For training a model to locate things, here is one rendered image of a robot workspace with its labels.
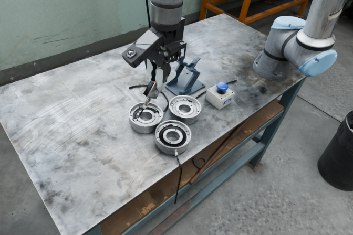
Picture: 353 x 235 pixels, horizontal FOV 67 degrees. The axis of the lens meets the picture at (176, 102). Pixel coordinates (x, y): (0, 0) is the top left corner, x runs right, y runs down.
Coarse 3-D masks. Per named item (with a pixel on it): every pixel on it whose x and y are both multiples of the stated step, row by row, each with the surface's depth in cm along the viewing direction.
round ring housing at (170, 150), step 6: (174, 120) 80; (162, 126) 79; (180, 126) 80; (186, 126) 78; (156, 132) 76; (168, 132) 78; (174, 132) 79; (180, 132) 78; (186, 132) 78; (156, 138) 74; (180, 138) 76; (156, 144) 76; (162, 144) 73; (186, 144) 74; (162, 150) 74; (168, 150) 73; (174, 150) 73; (180, 150) 74
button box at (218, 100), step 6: (216, 84) 94; (210, 90) 91; (216, 90) 91; (228, 90) 92; (210, 96) 91; (216, 96) 89; (222, 96) 90; (228, 96) 90; (210, 102) 93; (216, 102) 90; (222, 102) 89; (228, 102) 93; (216, 108) 92
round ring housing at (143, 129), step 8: (136, 104) 83; (152, 104) 84; (144, 112) 83; (152, 112) 83; (160, 112) 83; (152, 120) 80; (160, 120) 79; (136, 128) 78; (144, 128) 77; (152, 128) 78
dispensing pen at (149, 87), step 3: (150, 81) 75; (153, 81) 75; (156, 81) 77; (150, 84) 75; (147, 87) 76; (150, 87) 75; (147, 90) 75; (144, 93) 76; (147, 93) 75; (147, 99) 77; (150, 99) 77; (144, 102) 78; (147, 102) 77; (144, 105) 78; (147, 105) 78; (144, 108) 78; (141, 111) 78; (138, 117) 79
